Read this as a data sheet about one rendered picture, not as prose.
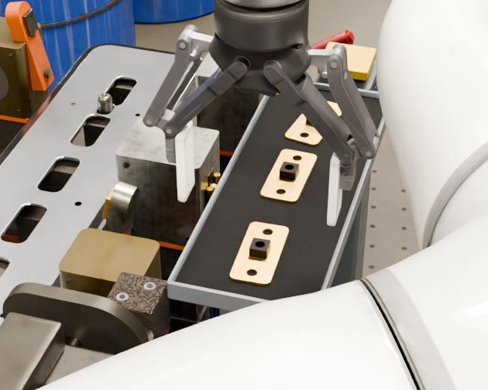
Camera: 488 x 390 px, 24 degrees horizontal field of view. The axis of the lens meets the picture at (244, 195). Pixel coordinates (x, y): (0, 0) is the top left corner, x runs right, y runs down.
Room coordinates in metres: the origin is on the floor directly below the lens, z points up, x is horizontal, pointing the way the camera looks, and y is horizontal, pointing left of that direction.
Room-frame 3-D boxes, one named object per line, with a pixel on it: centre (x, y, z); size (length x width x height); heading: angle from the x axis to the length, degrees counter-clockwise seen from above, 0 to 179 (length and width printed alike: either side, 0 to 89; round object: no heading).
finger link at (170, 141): (0.82, 0.07, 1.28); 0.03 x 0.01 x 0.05; 75
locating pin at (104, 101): (1.29, 0.19, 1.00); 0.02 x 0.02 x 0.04
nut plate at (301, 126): (1.01, -0.08, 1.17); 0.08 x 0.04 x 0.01; 154
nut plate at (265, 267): (0.80, -0.01, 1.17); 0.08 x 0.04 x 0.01; 165
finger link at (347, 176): (0.78, -0.10, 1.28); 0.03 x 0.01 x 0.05; 75
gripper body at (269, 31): (0.80, -0.01, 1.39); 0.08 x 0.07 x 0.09; 75
